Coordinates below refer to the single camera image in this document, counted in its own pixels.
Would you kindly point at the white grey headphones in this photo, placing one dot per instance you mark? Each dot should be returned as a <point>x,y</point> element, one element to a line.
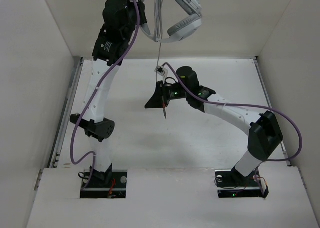
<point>184,26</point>

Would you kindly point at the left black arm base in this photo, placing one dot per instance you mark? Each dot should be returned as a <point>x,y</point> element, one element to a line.
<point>116,188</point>

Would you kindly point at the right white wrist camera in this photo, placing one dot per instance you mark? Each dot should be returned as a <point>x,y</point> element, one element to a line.
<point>160,70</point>

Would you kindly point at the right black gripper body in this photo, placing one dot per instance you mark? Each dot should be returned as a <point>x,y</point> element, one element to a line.
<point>174,91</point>

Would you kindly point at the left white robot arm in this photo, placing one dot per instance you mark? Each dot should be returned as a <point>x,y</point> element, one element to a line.
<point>107,57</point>

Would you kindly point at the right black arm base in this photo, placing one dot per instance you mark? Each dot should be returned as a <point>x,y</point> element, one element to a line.
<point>253,186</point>

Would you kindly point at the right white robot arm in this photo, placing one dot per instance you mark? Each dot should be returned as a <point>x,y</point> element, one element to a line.
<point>263,130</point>

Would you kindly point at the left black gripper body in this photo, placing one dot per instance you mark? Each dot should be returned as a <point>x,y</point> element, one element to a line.
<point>132,12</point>

